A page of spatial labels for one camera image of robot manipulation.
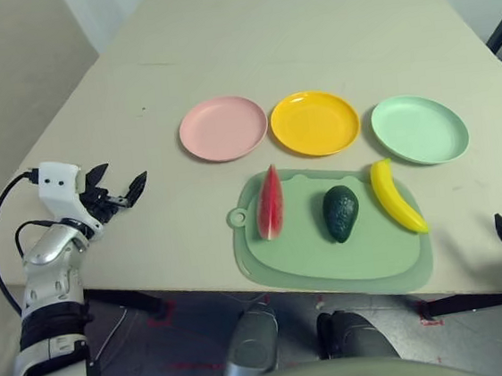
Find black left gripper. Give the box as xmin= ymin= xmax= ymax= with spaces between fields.
xmin=75 ymin=159 xmax=154 ymax=227

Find yellow banana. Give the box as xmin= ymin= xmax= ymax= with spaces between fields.
xmin=367 ymin=154 xmax=430 ymax=239

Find red watermelon slice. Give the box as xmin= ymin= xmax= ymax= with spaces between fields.
xmin=250 ymin=163 xmax=289 ymax=243

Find dark green avocado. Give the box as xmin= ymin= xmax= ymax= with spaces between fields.
xmin=320 ymin=183 xmax=364 ymax=246

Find pink round plate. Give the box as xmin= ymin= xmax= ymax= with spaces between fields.
xmin=174 ymin=90 xmax=272 ymax=167

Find mint green round plate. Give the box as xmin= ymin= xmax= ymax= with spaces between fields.
xmin=367 ymin=88 xmax=473 ymax=172

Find silver robot right leg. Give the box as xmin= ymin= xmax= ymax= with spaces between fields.
xmin=315 ymin=303 xmax=403 ymax=365

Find silver robot leg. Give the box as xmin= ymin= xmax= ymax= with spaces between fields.
xmin=213 ymin=299 xmax=284 ymax=376
xmin=315 ymin=303 xmax=403 ymax=365

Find green plastic cutting board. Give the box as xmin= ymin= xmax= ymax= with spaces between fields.
xmin=221 ymin=153 xmax=438 ymax=312

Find yellow round plate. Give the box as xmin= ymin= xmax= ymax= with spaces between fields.
xmin=266 ymin=86 xmax=364 ymax=163

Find silver robot left leg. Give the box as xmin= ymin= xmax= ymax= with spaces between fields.
xmin=213 ymin=299 xmax=284 ymax=376

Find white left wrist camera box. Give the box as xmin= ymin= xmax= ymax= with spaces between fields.
xmin=34 ymin=155 xmax=106 ymax=246

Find thick black left camera cable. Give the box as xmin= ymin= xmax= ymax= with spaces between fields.
xmin=0 ymin=167 xmax=54 ymax=319

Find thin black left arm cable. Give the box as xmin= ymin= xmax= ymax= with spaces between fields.
xmin=13 ymin=219 xmax=58 ymax=259

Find black metal table frame bar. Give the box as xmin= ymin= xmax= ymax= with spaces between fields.
xmin=417 ymin=289 xmax=502 ymax=322
xmin=84 ymin=281 xmax=167 ymax=327

